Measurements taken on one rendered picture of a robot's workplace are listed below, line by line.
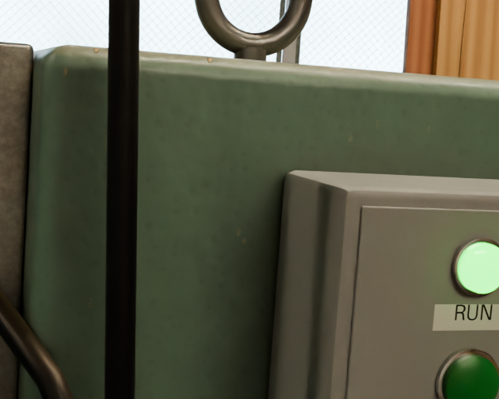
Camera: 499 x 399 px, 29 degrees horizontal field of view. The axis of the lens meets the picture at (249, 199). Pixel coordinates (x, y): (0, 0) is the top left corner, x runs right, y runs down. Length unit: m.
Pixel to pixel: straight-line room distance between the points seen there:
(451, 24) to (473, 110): 1.44
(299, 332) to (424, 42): 1.51
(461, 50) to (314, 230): 1.52
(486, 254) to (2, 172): 0.18
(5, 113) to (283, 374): 0.14
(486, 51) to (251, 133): 1.51
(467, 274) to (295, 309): 0.06
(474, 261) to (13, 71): 0.18
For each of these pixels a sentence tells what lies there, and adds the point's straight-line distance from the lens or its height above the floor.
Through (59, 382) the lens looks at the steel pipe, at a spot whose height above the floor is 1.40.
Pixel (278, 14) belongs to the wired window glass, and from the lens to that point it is 1.93.
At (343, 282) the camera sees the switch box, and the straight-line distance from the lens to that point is 0.31.
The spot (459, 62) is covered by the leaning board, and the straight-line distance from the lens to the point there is 1.83.
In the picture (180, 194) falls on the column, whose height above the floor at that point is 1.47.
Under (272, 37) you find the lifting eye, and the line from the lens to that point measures 0.47.
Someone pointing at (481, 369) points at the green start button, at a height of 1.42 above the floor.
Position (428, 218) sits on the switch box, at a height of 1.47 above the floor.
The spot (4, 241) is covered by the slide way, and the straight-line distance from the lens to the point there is 0.38.
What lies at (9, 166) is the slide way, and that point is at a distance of 0.38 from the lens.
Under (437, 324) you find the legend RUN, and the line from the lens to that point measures 0.33.
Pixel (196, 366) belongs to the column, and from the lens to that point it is 0.37.
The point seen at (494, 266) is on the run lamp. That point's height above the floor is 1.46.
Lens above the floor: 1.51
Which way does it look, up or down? 6 degrees down
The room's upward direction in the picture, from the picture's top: 4 degrees clockwise
